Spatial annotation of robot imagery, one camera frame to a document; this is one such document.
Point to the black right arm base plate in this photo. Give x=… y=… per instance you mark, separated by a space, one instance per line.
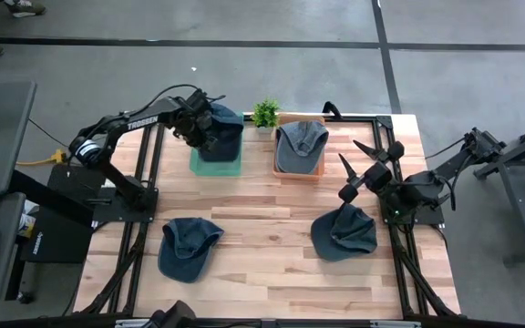
x=433 y=216

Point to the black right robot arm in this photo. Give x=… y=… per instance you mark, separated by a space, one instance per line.
x=426 y=187

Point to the black aluminium table frame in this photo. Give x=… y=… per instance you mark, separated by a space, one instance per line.
x=358 y=119

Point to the green translucent tray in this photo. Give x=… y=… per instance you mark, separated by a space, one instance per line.
x=217 y=169

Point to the black metal stand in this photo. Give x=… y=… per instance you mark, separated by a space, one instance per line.
x=523 y=214

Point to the black bulky object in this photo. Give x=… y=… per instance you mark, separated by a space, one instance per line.
x=171 y=316

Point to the white paper clutter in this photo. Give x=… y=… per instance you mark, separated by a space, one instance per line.
x=27 y=221

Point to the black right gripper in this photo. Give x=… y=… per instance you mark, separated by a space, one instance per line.
x=377 y=175

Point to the black rail bar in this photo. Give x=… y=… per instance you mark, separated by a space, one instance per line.
x=290 y=324

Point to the grey denim cap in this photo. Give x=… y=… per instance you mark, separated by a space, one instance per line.
x=299 y=150

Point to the black flat box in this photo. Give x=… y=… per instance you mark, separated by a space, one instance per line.
x=62 y=177

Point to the dark blue denim cap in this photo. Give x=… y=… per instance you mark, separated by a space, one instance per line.
x=342 y=234
x=226 y=136
x=187 y=250

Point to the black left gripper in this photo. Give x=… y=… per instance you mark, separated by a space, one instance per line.
x=194 y=123

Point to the black caster wheel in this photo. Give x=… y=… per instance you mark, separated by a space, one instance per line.
x=24 y=298

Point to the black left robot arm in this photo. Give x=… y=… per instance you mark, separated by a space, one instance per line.
x=141 y=122

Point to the orange translucent tray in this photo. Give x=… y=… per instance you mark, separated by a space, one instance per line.
x=299 y=177

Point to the silver rail bracket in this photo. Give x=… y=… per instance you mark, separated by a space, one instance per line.
x=394 y=324
x=130 y=323

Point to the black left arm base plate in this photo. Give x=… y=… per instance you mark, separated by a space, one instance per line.
x=107 y=212

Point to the small green potted plant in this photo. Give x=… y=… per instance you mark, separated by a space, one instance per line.
x=265 y=114

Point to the black Trossen mat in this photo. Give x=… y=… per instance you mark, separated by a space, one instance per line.
x=62 y=241

